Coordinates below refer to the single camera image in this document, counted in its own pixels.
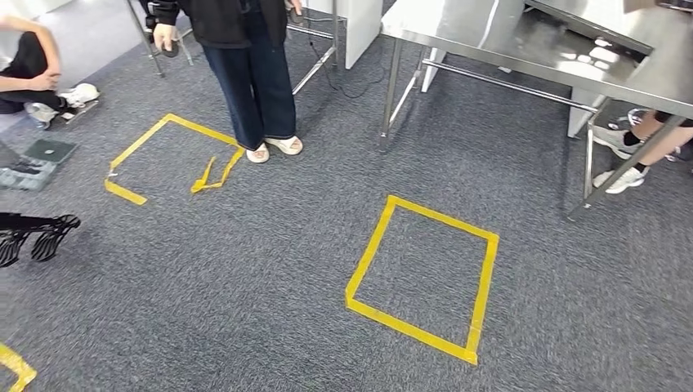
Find stainless steel workbench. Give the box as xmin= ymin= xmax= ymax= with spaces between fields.
xmin=380 ymin=0 xmax=693 ymax=217

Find yellow floor tape square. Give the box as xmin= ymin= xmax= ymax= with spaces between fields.
xmin=104 ymin=114 xmax=246 ymax=207

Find white cabinet panel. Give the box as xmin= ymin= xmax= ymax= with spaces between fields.
xmin=306 ymin=0 xmax=384 ymax=70

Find grey compartment organizer box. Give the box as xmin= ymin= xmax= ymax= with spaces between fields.
xmin=0 ymin=157 xmax=58 ymax=191

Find loose yellow tape strip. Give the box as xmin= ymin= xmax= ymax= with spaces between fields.
xmin=190 ymin=147 xmax=246 ymax=194

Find black humanoid robot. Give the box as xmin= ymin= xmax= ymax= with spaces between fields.
xmin=0 ymin=213 xmax=83 ymax=269

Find black controller cable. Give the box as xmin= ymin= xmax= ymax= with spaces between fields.
xmin=304 ymin=19 xmax=387 ymax=100

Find person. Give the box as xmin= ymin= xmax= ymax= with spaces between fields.
xmin=137 ymin=0 xmax=306 ymax=164
xmin=0 ymin=15 xmax=101 ymax=131
xmin=592 ymin=108 xmax=693 ymax=196

